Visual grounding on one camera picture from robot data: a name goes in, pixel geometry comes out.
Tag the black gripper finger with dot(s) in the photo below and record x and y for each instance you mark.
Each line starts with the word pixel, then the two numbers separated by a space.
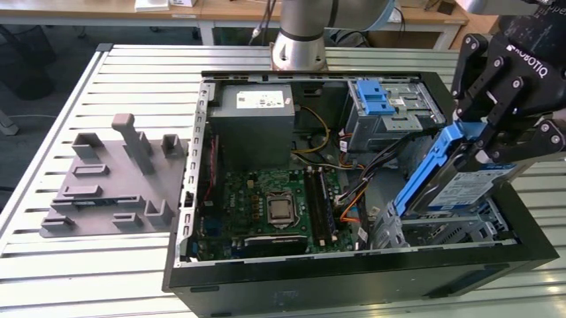
pixel 470 66
pixel 508 132

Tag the hard disk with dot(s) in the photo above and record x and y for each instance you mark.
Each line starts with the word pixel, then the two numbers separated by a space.
pixel 468 189

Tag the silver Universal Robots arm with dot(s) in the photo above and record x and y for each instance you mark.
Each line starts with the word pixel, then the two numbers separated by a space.
pixel 300 20

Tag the metal disk bay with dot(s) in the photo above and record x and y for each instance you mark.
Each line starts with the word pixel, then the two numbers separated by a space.
pixel 386 232

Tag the wooden cabinet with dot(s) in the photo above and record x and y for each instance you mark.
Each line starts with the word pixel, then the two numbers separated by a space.
pixel 479 24

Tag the blue plastic drive latch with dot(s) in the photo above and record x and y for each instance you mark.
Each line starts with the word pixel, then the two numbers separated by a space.
pixel 374 99

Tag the metal optical drive cage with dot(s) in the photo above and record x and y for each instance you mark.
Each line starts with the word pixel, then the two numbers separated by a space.
pixel 375 132

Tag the installed RAM stick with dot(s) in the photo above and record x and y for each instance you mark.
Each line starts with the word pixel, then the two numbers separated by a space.
pixel 327 212

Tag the black RAM slot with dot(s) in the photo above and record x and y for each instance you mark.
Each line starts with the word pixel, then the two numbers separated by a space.
pixel 314 205

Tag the grey power supply unit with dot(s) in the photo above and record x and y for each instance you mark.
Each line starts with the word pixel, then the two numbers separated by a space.
pixel 252 139

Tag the silver CPU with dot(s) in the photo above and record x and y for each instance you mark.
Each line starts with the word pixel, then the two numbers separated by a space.
pixel 282 208

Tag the CPU socket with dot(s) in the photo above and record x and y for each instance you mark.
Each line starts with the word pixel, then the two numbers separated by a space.
pixel 267 208

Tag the black graphics card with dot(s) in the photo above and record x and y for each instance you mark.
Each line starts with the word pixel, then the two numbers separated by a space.
pixel 274 245

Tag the green motherboard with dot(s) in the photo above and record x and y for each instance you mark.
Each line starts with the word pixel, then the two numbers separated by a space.
pixel 240 198

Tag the black PC case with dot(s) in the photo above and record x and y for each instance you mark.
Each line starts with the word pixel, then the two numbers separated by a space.
pixel 310 291

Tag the small white box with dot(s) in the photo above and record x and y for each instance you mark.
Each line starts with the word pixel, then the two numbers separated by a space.
pixel 181 2

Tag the grey parts rack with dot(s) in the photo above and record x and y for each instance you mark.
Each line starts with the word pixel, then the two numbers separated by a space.
pixel 115 179

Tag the RAM stick on rack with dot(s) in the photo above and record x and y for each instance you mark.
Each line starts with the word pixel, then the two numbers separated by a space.
pixel 95 201

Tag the black office chair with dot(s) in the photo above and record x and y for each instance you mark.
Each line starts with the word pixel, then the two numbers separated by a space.
pixel 21 66

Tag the grey table leg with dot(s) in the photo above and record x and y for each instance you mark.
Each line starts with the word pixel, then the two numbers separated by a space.
pixel 7 124

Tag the wooden desk white frame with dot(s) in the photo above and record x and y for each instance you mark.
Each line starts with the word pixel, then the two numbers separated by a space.
pixel 88 15

